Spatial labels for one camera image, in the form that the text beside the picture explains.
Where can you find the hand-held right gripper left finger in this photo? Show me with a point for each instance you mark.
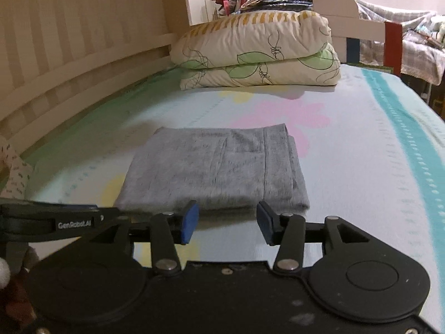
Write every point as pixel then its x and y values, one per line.
pixel 189 224

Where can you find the cream wooden bed frame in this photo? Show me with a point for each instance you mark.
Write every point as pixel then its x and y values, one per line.
pixel 69 59

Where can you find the pastel bed blanket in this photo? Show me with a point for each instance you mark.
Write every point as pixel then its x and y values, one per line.
pixel 365 128

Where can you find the white dark-printed cloth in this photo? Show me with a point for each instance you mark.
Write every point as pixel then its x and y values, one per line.
pixel 15 170

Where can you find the plaid cloth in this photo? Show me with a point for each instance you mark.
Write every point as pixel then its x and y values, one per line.
pixel 417 41

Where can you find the floral patterned pillow stack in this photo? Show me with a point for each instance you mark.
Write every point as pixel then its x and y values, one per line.
pixel 257 52

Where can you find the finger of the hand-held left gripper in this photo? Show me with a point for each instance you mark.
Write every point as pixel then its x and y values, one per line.
pixel 109 217

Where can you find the red wooden post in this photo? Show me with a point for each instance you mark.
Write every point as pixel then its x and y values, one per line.
pixel 393 47

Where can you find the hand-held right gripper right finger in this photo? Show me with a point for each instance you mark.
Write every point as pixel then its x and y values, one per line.
pixel 266 222

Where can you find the grey pants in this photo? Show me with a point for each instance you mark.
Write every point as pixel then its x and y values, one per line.
pixel 215 170

